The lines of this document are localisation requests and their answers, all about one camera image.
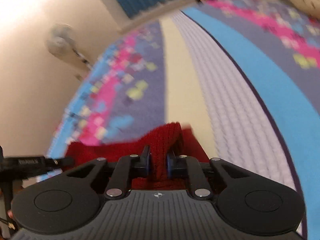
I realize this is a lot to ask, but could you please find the red knitted sweater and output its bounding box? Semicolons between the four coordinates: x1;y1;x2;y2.
62;122;209;191

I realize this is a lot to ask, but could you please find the colourful floral striped blanket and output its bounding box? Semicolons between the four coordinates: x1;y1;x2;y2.
47;0;319;239

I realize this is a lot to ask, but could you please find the white standing fan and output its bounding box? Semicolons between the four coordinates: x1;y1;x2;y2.
46;24;93;70

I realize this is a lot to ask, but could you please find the wall power socket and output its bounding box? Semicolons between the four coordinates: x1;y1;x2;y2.
74;74;83;81

